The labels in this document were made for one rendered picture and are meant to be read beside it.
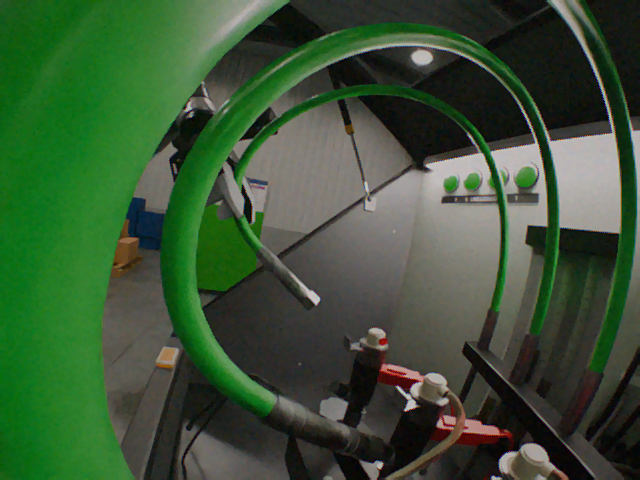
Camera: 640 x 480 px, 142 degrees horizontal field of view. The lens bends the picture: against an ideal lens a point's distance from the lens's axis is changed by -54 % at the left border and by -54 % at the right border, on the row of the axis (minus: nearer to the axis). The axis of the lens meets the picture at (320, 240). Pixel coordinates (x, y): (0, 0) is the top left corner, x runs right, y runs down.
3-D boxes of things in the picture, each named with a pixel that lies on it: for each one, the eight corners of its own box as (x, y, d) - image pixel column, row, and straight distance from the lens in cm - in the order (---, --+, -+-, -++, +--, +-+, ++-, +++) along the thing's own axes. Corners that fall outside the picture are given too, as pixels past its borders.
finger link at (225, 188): (212, 239, 31) (198, 188, 37) (249, 212, 29) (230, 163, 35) (195, 231, 29) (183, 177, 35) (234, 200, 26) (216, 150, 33)
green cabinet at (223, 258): (249, 283, 450) (259, 212, 433) (251, 299, 368) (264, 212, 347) (197, 276, 452) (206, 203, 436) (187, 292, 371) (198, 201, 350)
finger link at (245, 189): (235, 245, 35) (213, 195, 39) (268, 222, 33) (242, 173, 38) (222, 242, 32) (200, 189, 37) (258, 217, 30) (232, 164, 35)
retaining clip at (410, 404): (401, 414, 17) (407, 398, 16) (387, 398, 18) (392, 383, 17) (437, 403, 19) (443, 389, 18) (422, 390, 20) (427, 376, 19)
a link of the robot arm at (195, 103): (223, 114, 50) (197, 86, 46) (229, 127, 46) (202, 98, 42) (192, 138, 51) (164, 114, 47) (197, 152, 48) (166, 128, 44)
